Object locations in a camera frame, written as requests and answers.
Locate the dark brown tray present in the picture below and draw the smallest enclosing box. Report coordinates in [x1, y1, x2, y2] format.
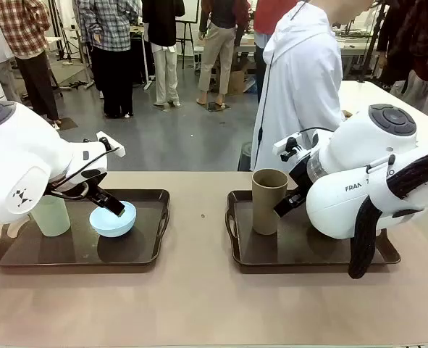
[0, 188, 172, 268]
[225, 188, 402, 268]

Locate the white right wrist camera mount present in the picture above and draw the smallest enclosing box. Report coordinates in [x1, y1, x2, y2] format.
[273, 131, 320, 161]

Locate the person in white trousers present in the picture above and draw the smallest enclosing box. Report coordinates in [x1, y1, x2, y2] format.
[141, 0, 186, 108]

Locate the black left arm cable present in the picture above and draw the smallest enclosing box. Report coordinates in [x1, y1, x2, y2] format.
[49, 146, 121, 201]

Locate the cardboard box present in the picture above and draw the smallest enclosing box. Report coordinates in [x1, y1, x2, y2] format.
[216, 59, 255, 96]

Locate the person in red plaid shirt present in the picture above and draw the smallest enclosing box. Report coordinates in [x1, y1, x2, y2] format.
[0, 0, 62, 131]

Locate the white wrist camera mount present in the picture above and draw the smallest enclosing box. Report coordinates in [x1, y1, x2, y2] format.
[273, 131, 320, 161]
[96, 131, 125, 158]

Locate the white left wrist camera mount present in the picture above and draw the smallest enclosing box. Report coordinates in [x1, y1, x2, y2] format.
[96, 131, 125, 158]

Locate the person in white coat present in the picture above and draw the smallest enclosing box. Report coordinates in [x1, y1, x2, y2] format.
[250, 0, 381, 172]

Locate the black tripod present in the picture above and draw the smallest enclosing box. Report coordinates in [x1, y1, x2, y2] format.
[55, 0, 92, 91]

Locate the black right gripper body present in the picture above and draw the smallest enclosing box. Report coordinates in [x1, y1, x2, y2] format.
[288, 154, 311, 199]

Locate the person in khaki trousers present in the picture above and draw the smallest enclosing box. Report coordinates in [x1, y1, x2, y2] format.
[197, 0, 251, 109]

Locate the white table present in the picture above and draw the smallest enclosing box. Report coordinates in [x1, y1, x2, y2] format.
[337, 80, 428, 138]

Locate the light blue bowl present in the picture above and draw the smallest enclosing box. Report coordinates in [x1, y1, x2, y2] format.
[88, 200, 138, 239]

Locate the light green cup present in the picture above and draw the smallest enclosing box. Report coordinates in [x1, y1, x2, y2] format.
[28, 194, 72, 238]

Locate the brown cup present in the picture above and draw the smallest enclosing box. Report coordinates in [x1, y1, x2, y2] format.
[251, 168, 290, 236]

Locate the black easel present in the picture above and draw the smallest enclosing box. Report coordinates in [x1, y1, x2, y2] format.
[175, 19, 197, 70]

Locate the person in red vest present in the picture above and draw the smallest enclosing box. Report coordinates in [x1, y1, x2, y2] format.
[253, 0, 298, 104]

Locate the person in blue plaid shirt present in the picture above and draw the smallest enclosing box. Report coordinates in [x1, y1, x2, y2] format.
[76, 0, 143, 119]

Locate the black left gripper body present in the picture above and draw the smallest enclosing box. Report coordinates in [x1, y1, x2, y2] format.
[49, 167, 109, 202]

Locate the person in dark clothes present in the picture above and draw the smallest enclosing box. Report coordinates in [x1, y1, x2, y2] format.
[375, 0, 428, 110]

